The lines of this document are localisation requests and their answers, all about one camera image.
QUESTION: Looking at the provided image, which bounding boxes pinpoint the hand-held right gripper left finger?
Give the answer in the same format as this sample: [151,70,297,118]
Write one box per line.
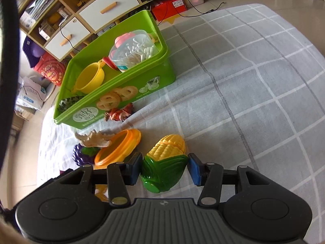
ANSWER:
[57,152,143,207]

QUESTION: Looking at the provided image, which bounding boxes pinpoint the stack of papers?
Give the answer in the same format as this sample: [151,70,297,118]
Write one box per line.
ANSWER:
[20,0,57,27]

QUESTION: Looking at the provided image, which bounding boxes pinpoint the orange toy plate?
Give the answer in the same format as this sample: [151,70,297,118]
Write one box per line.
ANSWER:
[94,129,142,169]

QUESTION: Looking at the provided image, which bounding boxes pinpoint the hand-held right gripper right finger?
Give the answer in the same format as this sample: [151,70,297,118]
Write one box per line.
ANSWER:
[187,152,271,207]

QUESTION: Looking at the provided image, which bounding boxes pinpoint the red cardboard box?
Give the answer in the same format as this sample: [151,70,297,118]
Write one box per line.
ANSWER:
[150,0,184,22]

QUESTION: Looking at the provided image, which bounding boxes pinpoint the white shopping bag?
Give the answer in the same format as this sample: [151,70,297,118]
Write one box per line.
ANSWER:
[15,76,47,111]

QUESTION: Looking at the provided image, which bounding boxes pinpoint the beige spiky toy animal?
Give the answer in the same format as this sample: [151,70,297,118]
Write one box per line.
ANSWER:
[75,130,116,148]

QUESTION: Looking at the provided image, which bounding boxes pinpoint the yellow toy corn tip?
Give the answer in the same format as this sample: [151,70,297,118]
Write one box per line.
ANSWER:
[148,135,186,162]

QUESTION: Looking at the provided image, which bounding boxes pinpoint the purple toy grapes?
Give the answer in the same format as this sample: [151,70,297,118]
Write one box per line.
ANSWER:
[72,144,102,164]

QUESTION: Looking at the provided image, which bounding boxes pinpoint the black strap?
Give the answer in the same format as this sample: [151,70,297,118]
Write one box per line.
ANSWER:
[0,0,22,209]

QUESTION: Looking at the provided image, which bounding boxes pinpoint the dark patterned hair clip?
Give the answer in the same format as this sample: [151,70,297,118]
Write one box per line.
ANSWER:
[58,95,85,112]

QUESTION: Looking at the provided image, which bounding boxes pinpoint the green plastic box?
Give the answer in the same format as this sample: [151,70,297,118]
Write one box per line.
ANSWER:
[53,10,177,129]

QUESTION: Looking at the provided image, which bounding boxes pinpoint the purple plastic object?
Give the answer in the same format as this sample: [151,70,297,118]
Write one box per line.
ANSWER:
[22,37,47,68]

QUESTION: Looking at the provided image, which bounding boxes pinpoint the red printed bucket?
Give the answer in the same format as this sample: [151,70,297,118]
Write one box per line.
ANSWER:
[34,53,67,87]

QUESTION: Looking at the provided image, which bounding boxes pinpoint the clear cotton swab jar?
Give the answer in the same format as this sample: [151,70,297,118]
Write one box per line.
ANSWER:
[109,30,161,73]

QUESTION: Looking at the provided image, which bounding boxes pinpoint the toy corn green husk half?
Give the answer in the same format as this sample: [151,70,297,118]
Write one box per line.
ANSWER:
[141,154,190,194]

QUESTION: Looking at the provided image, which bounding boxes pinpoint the small cardboard box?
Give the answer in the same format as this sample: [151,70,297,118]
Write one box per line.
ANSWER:
[39,23,57,40]

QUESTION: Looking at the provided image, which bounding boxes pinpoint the yellow toy pot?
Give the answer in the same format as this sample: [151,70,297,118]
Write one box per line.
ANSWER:
[72,60,106,94]

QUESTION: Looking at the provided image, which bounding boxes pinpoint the yellow round object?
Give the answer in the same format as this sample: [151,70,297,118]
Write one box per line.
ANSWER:
[48,13,63,24]

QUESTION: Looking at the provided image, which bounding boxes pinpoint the cream branched plastic toy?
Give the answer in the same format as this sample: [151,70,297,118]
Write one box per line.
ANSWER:
[94,184,110,202]

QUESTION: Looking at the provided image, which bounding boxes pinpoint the white drawer wooden handle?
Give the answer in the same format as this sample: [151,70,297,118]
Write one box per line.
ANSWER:
[44,18,92,61]
[76,0,141,32]

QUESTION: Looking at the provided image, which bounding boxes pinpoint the pink pig toy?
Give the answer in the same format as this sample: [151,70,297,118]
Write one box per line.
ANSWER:
[103,32,139,70]

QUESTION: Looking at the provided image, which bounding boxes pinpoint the red toy crab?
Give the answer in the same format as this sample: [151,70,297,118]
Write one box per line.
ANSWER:
[105,103,134,122]

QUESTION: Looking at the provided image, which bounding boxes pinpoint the grey checked blanket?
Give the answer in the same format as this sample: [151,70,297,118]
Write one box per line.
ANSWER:
[38,3,325,209]

